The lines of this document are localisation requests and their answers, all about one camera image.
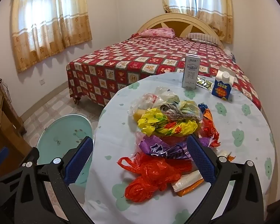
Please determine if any wooden cabinet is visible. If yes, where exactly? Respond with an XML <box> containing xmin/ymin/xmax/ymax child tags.
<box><xmin>0</xmin><ymin>78</ymin><xmax>32</xmax><ymax>175</ymax></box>

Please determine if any red plastic bag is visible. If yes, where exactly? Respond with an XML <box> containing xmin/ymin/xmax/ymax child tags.
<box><xmin>118</xmin><ymin>153</ymin><xmax>193</xmax><ymax>202</ymax></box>

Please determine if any yellow banana-shaped object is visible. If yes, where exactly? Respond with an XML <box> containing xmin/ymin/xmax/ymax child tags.
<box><xmin>133</xmin><ymin>109</ymin><xmax>146</xmax><ymax>122</ymax></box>

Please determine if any cream wooden bed headboard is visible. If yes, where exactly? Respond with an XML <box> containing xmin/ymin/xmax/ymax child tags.
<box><xmin>136</xmin><ymin>13</ymin><xmax>224</xmax><ymax>49</ymax></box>

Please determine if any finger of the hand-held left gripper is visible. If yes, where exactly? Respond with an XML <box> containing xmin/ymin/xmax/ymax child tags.
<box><xmin>0</xmin><ymin>147</ymin><xmax>10</xmax><ymax>182</ymax></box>
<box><xmin>0</xmin><ymin>147</ymin><xmax>40</xmax><ymax>187</ymax></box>

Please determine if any beige patterned window curtain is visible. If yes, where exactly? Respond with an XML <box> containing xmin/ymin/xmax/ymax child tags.
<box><xmin>157</xmin><ymin>0</ymin><xmax>234</xmax><ymax>44</ymax></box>
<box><xmin>10</xmin><ymin>0</ymin><xmax>92</xmax><ymax>74</ymax></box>

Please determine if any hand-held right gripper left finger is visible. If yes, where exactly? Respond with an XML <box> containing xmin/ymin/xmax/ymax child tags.
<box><xmin>14</xmin><ymin>136</ymin><xmax>94</xmax><ymax>224</ymax></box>

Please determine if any pink clear wrapper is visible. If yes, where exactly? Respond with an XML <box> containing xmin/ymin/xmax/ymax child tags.
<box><xmin>135</xmin><ymin>131</ymin><xmax>187</xmax><ymax>145</ymax></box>

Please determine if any round table with tablecloth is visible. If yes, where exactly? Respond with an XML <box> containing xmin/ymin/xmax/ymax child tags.
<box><xmin>84</xmin><ymin>71</ymin><xmax>277</xmax><ymax>224</ymax></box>

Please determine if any green yellow foil packet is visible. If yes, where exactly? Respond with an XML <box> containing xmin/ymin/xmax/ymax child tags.
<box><xmin>195</xmin><ymin>78</ymin><xmax>213</xmax><ymax>89</ymax></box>

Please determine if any teal round bin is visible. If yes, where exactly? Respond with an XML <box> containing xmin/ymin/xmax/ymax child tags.
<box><xmin>36</xmin><ymin>114</ymin><xmax>95</xmax><ymax>188</ymax></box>

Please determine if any striped pillow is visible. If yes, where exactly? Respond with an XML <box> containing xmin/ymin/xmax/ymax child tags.
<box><xmin>185</xmin><ymin>33</ymin><xmax>222</xmax><ymax>46</ymax></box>

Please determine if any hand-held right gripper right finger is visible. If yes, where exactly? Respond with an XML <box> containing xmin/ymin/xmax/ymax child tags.
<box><xmin>184</xmin><ymin>134</ymin><xmax>269</xmax><ymax>224</ymax></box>

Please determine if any blue gable-top carton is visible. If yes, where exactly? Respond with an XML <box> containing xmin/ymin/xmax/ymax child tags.
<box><xmin>211</xmin><ymin>66</ymin><xmax>236</xmax><ymax>101</ymax></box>

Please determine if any orange red wrapper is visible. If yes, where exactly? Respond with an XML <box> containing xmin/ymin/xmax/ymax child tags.
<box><xmin>198</xmin><ymin>103</ymin><xmax>221</xmax><ymax>148</ymax></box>

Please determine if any purple plastic bag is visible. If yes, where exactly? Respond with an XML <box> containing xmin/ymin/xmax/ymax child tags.
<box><xmin>136</xmin><ymin>135</ymin><xmax>193</xmax><ymax>161</ymax></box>

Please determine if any tall white carton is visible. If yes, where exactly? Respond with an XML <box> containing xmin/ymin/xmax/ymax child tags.
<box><xmin>182</xmin><ymin>54</ymin><xmax>201</xmax><ymax>89</ymax></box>

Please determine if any bed with red patterned cover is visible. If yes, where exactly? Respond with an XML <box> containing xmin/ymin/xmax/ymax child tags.
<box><xmin>66</xmin><ymin>36</ymin><xmax>263</xmax><ymax>110</ymax></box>

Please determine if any yellow green wrapper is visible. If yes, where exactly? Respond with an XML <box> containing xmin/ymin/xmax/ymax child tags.
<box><xmin>179</xmin><ymin>100</ymin><xmax>201</xmax><ymax>122</ymax></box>

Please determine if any blue white cloth bundle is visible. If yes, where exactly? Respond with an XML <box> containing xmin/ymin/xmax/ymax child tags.
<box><xmin>224</xmin><ymin>49</ymin><xmax>236</xmax><ymax>62</ymax></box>

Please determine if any yellow plastic bag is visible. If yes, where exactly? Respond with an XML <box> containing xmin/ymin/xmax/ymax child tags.
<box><xmin>137</xmin><ymin>107</ymin><xmax>199</xmax><ymax>137</ymax></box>

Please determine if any pink floral pillow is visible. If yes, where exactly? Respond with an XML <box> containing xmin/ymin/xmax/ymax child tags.
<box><xmin>140</xmin><ymin>27</ymin><xmax>175</xmax><ymax>39</ymax></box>

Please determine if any white orange crimped packet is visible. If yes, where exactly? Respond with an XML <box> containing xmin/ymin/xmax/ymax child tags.
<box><xmin>172</xmin><ymin>170</ymin><xmax>204</xmax><ymax>196</ymax></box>

